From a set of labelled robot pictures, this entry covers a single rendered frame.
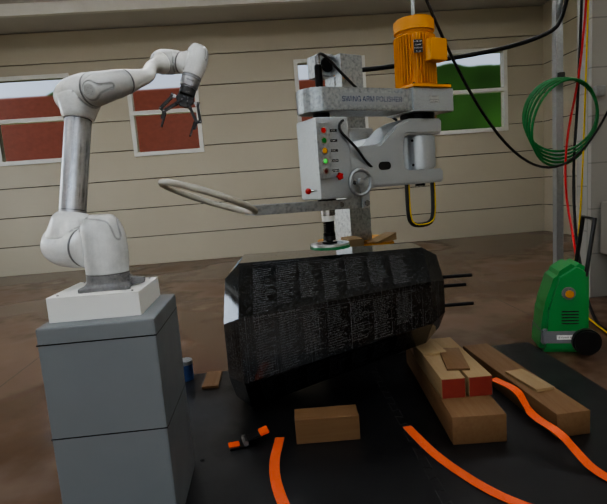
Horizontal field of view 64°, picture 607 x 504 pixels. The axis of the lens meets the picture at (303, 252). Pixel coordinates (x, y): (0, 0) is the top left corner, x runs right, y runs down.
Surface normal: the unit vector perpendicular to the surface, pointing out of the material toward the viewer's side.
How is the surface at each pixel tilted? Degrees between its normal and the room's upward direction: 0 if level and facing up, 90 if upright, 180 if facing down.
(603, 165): 90
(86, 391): 90
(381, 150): 90
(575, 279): 90
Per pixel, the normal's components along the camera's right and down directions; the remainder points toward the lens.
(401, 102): 0.47, 0.09
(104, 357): 0.07, 0.13
